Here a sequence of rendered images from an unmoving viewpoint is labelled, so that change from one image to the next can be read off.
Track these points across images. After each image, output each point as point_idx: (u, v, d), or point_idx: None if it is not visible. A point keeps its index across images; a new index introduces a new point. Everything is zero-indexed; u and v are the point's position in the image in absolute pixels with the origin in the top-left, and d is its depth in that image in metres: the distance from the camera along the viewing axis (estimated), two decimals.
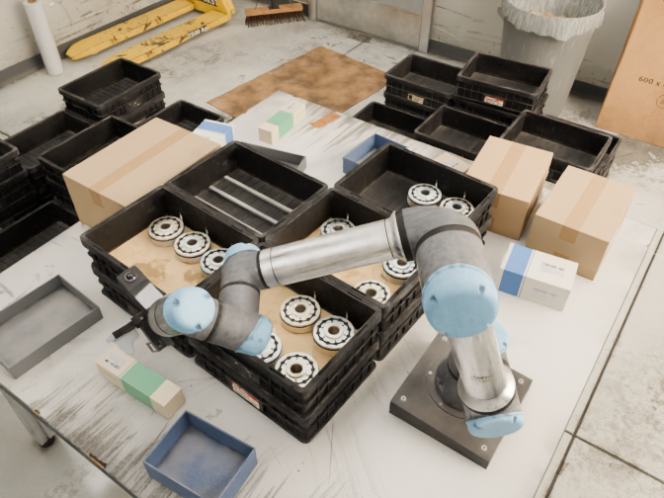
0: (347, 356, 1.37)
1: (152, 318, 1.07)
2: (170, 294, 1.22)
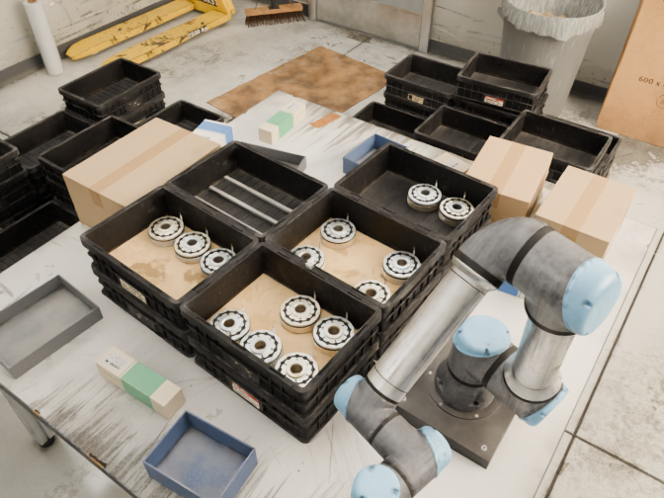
0: (347, 356, 1.37)
1: None
2: None
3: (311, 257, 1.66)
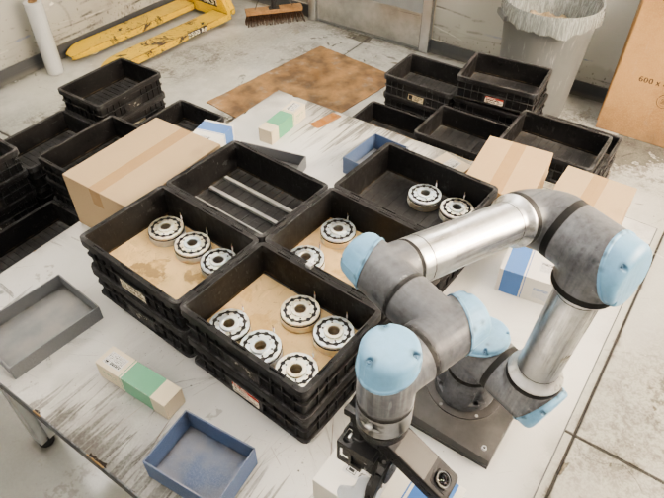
0: (347, 356, 1.37)
1: None
2: (373, 494, 0.83)
3: (311, 257, 1.66)
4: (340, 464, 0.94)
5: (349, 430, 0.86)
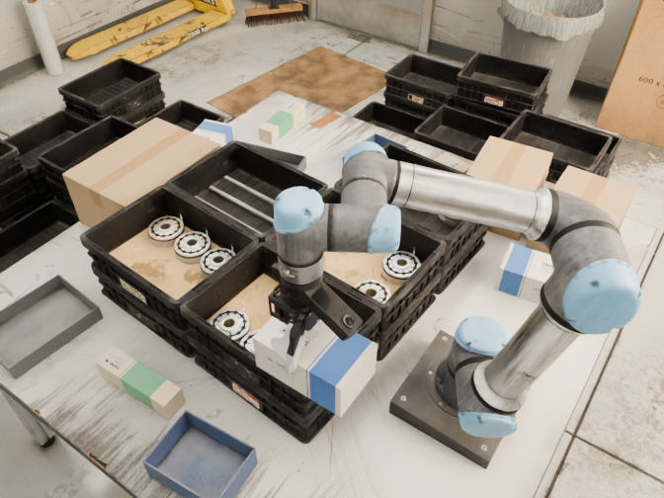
0: None
1: None
2: (295, 336, 1.03)
3: None
4: (276, 327, 1.14)
5: (279, 290, 1.07)
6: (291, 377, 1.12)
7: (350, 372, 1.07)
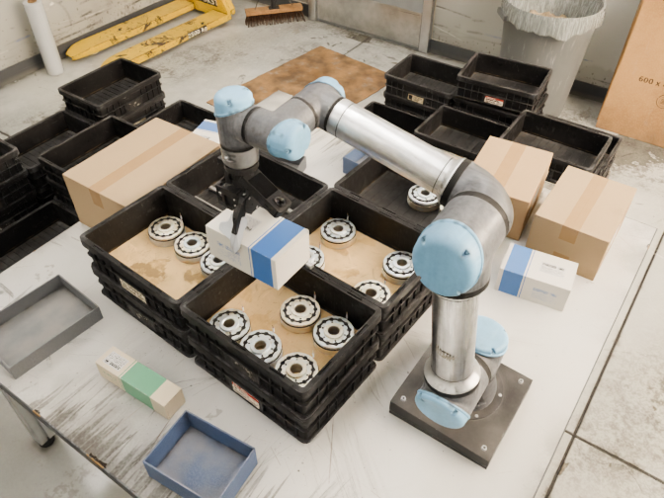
0: (347, 356, 1.37)
1: None
2: (237, 216, 1.26)
3: (311, 257, 1.66)
4: (225, 218, 1.37)
5: (224, 181, 1.30)
6: (238, 259, 1.35)
7: (284, 249, 1.30)
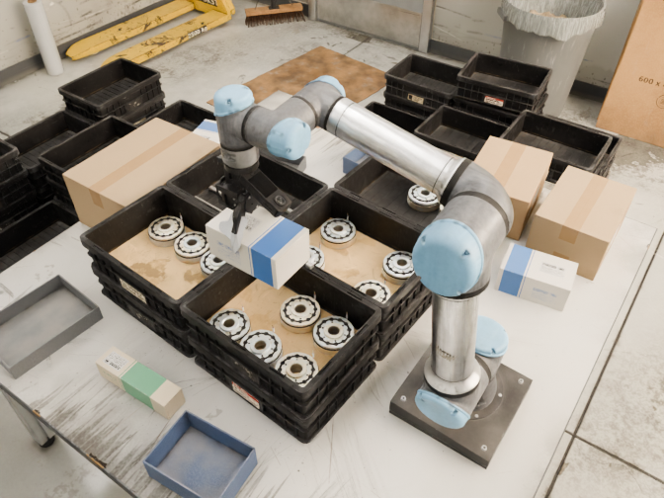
0: (347, 356, 1.37)
1: None
2: (237, 215, 1.26)
3: (311, 257, 1.66)
4: (225, 217, 1.37)
5: (224, 181, 1.29)
6: (238, 258, 1.35)
7: (284, 248, 1.29)
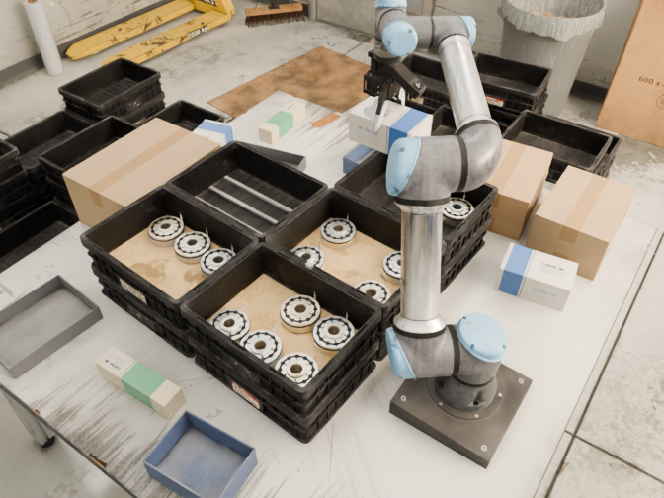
0: (347, 356, 1.37)
1: None
2: (382, 99, 1.60)
3: (311, 257, 1.66)
4: (364, 108, 1.71)
5: (370, 73, 1.64)
6: (375, 138, 1.69)
7: (416, 126, 1.64)
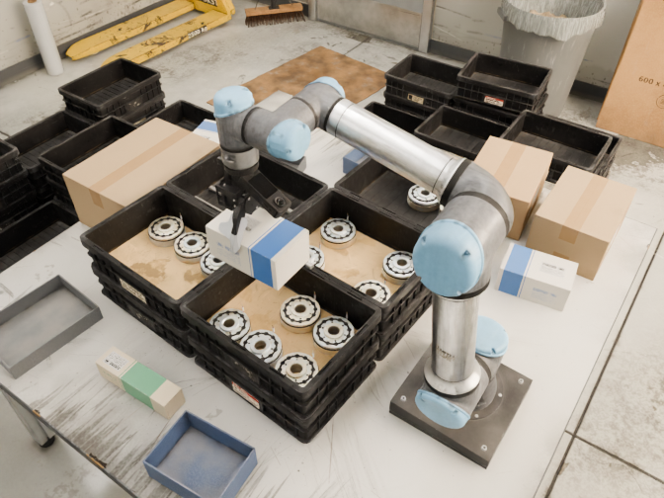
0: (347, 356, 1.37)
1: None
2: (236, 216, 1.26)
3: (311, 257, 1.66)
4: (225, 218, 1.37)
5: (224, 182, 1.29)
6: (238, 259, 1.35)
7: (284, 249, 1.29)
